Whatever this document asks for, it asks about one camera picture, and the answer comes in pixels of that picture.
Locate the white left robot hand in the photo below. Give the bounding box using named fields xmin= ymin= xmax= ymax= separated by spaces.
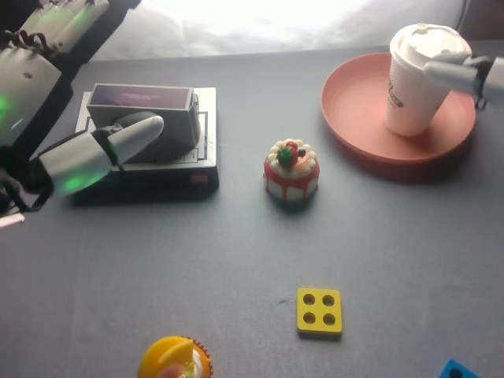
xmin=0 ymin=0 xmax=165 ymax=198

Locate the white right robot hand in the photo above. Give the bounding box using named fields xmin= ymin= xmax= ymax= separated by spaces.
xmin=423 ymin=54 xmax=504 ymax=110

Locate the white lidded coffee cup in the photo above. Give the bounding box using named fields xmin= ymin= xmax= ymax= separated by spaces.
xmin=384 ymin=22 xmax=473 ymax=138

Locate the purple-topped grey box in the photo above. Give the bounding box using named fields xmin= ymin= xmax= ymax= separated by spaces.
xmin=86 ymin=83 xmax=206 ymax=154

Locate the pink round plate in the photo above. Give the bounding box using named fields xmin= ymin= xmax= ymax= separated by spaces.
xmin=321 ymin=53 xmax=476 ymax=165

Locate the black white calculator box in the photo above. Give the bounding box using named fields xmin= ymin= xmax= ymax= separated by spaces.
xmin=72 ymin=86 xmax=221 ymax=206

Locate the toy strawberry cake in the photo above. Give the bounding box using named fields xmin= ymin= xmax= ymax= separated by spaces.
xmin=262 ymin=137 xmax=321 ymax=204

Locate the white backdrop sheet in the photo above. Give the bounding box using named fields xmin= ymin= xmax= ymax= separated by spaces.
xmin=90 ymin=0 xmax=465 ymax=62

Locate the grey table cloth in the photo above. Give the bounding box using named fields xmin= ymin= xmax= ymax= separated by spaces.
xmin=0 ymin=39 xmax=504 ymax=378

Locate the blue block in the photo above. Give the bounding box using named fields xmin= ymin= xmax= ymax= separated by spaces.
xmin=439 ymin=358 xmax=484 ymax=378

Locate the yellow block with four holes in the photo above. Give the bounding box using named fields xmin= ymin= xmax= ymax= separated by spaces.
xmin=295 ymin=287 xmax=343 ymax=341

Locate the orange toy cupcake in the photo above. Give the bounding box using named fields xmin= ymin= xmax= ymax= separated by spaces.
xmin=137 ymin=335 xmax=213 ymax=378

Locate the thin black cable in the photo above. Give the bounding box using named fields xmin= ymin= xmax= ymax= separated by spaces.
xmin=454 ymin=0 xmax=473 ymax=33

